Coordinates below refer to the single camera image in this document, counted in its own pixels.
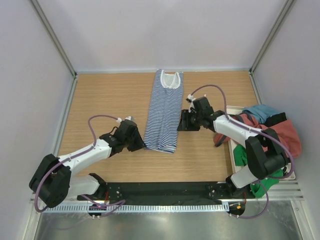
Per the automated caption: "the slotted cable duct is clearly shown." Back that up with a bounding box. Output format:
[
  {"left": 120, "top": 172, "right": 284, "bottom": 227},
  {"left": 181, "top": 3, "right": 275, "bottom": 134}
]
[{"left": 44, "top": 202, "right": 229, "bottom": 214}]

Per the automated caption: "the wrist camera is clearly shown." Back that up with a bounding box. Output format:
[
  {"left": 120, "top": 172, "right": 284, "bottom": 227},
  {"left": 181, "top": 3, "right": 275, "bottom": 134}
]
[
  {"left": 116, "top": 116, "right": 135, "bottom": 124},
  {"left": 186, "top": 94, "right": 196, "bottom": 113}
]

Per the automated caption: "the blue white striped tank top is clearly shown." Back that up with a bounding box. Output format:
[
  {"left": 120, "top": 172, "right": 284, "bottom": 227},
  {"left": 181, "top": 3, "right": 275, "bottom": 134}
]
[{"left": 143, "top": 69, "right": 184, "bottom": 154}]

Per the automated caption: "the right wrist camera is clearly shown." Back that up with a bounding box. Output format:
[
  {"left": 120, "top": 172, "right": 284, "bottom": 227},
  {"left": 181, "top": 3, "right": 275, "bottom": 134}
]
[{"left": 186, "top": 94, "right": 196, "bottom": 113}]

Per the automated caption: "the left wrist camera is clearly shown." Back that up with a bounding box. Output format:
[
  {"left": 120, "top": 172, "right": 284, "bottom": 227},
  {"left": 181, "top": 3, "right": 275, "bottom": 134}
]
[{"left": 116, "top": 116, "right": 135, "bottom": 124}]

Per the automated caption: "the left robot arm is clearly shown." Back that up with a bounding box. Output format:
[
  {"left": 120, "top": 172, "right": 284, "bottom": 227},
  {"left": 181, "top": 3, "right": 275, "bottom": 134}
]
[{"left": 29, "top": 119, "right": 146, "bottom": 208}]

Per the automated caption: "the red tank top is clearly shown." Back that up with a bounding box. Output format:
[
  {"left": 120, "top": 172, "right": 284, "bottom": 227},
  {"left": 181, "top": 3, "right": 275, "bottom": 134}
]
[{"left": 213, "top": 112, "right": 303, "bottom": 158}]

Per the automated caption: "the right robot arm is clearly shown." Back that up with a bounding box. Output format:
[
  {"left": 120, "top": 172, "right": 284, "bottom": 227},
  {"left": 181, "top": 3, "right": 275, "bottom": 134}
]
[{"left": 177, "top": 95, "right": 290, "bottom": 198}]

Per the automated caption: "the green tank top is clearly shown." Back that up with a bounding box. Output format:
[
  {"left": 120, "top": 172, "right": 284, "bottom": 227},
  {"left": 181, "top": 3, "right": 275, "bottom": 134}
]
[{"left": 233, "top": 144, "right": 284, "bottom": 198}]

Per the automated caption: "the white plastic tray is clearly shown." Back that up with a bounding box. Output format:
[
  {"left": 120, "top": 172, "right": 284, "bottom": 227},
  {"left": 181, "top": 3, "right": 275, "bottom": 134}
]
[{"left": 226, "top": 105, "right": 296, "bottom": 181}]

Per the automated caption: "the teal tank top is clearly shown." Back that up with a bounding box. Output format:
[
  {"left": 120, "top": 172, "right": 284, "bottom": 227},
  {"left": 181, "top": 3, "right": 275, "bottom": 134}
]
[{"left": 242, "top": 104, "right": 280, "bottom": 124}]

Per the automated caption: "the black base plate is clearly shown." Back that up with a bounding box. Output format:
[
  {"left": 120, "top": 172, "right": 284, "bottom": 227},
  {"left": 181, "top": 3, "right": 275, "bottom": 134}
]
[{"left": 76, "top": 181, "right": 256, "bottom": 207}]

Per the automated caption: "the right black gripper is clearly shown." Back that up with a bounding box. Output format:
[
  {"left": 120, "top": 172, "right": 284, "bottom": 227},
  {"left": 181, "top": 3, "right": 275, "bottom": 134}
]
[{"left": 177, "top": 109, "right": 203, "bottom": 132}]

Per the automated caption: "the black tank top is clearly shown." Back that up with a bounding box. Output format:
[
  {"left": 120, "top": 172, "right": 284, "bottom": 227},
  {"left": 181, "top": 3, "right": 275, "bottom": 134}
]
[{"left": 263, "top": 112, "right": 287, "bottom": 127}]

